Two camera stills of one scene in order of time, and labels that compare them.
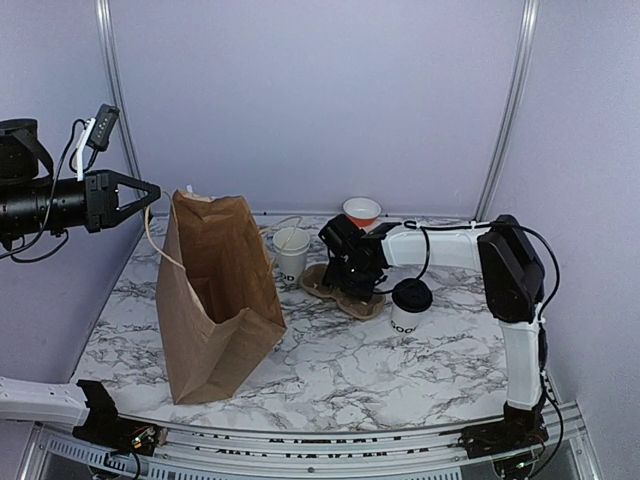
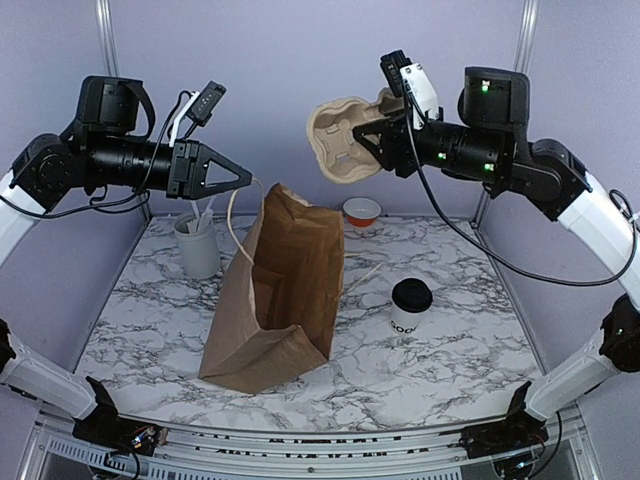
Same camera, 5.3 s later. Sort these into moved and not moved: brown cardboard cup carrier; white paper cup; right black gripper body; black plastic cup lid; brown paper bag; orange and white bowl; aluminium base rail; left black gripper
Moved: right black gripper body; left black gripper; brown paper bag; brown cardboard cup carrier
Not moved: aluminium base rail; white paper cup; orange and white bowl; black plastic cup lid
